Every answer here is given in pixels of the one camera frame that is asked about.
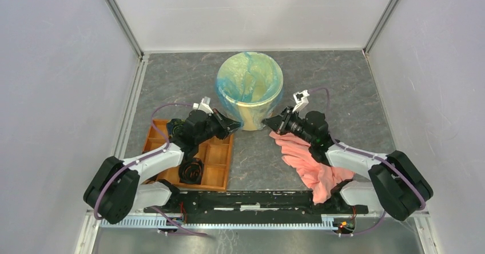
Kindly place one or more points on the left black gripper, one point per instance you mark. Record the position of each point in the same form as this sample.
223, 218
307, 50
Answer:
229, 124

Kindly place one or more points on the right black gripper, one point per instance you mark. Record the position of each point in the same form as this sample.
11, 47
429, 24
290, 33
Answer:
279, 123

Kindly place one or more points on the blue plastic trash bag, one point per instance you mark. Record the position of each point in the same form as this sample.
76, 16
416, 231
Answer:
246, 81

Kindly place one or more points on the yellow plastic trash bin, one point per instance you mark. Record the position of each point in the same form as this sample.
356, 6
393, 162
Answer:
250, 93

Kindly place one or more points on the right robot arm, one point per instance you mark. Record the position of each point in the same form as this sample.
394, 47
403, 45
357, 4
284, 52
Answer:
394, 184

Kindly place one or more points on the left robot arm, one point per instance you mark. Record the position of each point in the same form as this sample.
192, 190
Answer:
118, 187

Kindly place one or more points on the wooden compartment tray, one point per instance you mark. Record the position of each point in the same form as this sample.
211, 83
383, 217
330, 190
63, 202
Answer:
215, 154

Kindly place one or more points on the dark coiled roll with yellow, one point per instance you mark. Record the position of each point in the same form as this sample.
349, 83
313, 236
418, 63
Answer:
174, 126

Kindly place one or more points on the black coiled roll bottom centre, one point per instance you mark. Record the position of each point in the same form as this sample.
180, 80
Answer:
190, 172

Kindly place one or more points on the pink cloth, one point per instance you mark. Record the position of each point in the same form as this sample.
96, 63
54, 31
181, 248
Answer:
321, 179

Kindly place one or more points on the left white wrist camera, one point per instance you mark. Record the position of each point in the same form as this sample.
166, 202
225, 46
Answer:
203, 105

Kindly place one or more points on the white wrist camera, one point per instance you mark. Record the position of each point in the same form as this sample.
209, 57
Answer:
301, 100
203, 105

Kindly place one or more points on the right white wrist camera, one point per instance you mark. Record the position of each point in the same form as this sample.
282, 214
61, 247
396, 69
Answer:
301, 100

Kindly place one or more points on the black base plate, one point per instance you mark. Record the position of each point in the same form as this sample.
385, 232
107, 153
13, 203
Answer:
256, 207

